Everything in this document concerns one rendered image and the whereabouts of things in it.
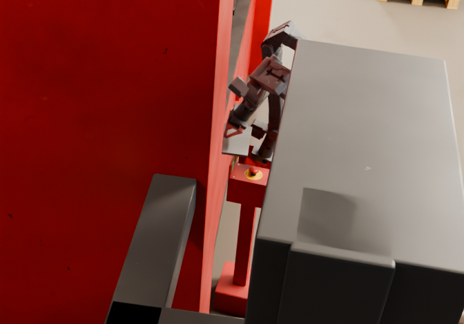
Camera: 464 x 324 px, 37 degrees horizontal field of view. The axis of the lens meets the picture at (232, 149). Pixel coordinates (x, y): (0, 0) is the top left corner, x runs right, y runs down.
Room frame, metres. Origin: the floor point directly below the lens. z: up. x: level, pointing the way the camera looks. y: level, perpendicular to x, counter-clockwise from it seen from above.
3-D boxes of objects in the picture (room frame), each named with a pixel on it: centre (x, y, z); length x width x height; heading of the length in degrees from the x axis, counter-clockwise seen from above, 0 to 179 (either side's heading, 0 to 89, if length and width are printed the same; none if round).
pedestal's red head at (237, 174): (2.20, -0.09, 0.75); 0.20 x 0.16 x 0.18; 170
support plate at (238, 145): (2.08, 0.07, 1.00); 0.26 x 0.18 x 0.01; 86
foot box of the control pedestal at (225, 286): (2.19, -0.12, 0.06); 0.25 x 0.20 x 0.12; 80
